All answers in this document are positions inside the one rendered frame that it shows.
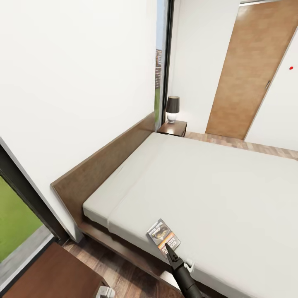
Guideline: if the hardback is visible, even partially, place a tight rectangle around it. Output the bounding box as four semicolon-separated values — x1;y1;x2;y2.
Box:
147;218;181;260

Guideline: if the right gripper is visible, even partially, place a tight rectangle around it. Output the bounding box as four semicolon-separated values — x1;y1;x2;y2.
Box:
165;243;196;296

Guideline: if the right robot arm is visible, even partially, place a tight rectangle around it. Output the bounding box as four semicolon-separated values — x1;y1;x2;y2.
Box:
165;243;207;298

